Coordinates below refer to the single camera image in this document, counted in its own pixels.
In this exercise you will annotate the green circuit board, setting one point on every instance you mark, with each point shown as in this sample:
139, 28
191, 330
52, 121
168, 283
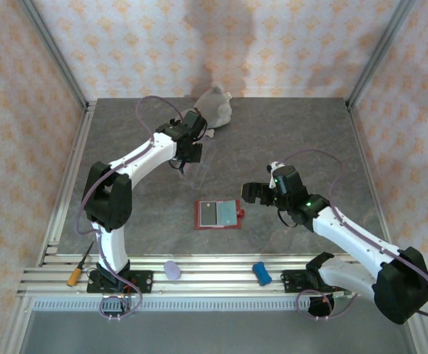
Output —
342, 294

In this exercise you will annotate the aluminium front rail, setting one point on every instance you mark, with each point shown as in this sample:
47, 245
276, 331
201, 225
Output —
217, 276

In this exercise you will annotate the aluminium corner post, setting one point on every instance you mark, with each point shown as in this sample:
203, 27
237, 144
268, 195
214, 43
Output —
380, 55
55, 55

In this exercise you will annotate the blue bone-shaped object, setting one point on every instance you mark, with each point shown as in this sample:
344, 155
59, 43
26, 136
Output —
262, 273

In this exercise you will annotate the clear plastic card case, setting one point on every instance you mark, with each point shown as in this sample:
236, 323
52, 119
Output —
201, 171

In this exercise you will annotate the aluminium side rail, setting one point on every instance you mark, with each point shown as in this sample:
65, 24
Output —
355, 129
79, 147

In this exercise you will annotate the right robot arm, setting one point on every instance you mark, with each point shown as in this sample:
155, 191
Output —
350, 239

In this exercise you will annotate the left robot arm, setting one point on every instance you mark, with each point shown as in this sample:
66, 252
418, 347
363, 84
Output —
140, 158

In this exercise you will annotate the red leather card holder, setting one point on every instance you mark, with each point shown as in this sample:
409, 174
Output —
219, 214

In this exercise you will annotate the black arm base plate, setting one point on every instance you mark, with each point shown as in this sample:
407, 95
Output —
144, 280
291, 280

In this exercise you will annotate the black connector box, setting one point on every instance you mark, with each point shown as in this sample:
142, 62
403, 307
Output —
116, 308

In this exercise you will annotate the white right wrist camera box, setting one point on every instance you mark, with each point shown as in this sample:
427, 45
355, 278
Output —
275, 166

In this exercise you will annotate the teal credit card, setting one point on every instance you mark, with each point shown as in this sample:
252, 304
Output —
227, 214

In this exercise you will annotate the grey plush dog toy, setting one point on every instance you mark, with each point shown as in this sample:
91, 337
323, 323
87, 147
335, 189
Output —
217, 107

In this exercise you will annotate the lavender oval object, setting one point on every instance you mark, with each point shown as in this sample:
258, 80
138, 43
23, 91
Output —
172, 270

